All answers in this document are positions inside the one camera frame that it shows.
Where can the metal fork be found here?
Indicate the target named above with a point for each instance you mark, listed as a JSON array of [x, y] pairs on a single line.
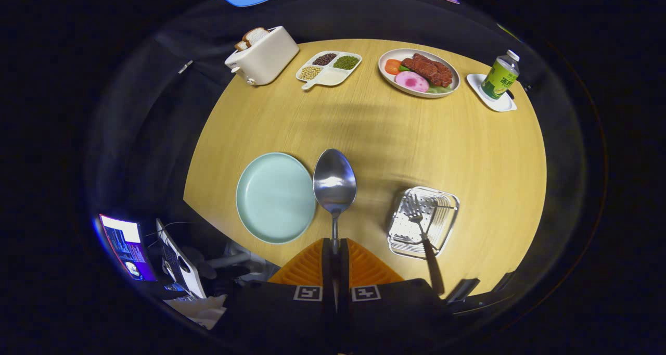
[[432, 261]]

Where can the white crumpled cloth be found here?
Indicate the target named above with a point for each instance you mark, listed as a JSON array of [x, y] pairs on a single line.
[[203, 311]]

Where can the white divided dish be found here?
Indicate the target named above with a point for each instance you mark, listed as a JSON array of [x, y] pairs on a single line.
[[333, 77]]

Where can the pile of yellow soybeans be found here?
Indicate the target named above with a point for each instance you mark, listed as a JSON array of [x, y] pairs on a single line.
[[310, 73]]

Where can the white square coaster tray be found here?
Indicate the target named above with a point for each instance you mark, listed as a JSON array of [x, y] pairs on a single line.
[[502, 105]]

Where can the white round food plate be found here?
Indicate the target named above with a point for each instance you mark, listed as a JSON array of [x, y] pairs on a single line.
[[387, 80]]

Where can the orange carrot slice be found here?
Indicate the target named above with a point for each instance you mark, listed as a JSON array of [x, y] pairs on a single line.
[[393, 66]]

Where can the lit computer monitor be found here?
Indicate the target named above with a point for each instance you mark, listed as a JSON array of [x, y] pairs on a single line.
[[127, 245]]

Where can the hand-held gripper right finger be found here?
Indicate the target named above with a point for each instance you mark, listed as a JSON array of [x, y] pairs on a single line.
[[395, 318]]

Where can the grey metal tube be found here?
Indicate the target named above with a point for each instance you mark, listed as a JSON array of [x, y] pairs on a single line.
[[226, 260]]

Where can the pile of dark red beans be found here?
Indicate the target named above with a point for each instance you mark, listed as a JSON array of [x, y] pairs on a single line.
[[324, 59]]

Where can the perforated metal basket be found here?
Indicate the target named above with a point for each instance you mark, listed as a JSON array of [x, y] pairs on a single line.
[[442, 209]]

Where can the white laptop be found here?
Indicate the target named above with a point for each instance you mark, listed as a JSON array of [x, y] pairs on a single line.
[[179, 264]]

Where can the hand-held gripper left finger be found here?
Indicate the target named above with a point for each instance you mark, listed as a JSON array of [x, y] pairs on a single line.
[[281, 318]]

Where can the white bread slice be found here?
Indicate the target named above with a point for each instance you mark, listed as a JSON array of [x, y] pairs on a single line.
[[241, 46], [256, 36]]

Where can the black table edge clamp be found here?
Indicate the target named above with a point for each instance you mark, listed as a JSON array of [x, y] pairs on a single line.
[[503, 282], [463, 290]]

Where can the green lettuce leaf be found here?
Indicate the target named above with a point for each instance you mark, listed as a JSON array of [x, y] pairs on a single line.
[[438, 89]]

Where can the white cloth clip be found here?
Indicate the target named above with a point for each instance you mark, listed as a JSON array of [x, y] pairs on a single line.
[[184, 66]]

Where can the green label drink bottle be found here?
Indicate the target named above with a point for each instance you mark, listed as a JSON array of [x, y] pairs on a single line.
[[499, 76]]

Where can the pink round food slice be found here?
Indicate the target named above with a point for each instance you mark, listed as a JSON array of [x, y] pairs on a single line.
[[412, 82]]

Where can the light green plate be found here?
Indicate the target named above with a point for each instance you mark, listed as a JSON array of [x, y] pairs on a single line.
[[276, 199]]

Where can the brown meat pieces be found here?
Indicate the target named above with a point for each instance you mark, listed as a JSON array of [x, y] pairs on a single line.
[[429, 70]]

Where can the metal spoon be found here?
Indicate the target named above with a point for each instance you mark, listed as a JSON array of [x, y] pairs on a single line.
[[334, 180]]

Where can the white toaster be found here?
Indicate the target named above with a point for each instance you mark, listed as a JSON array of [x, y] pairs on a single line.
[[265, 58]]

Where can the pile of green beans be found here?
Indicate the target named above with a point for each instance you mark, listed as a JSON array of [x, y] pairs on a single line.
[[346, 62]]

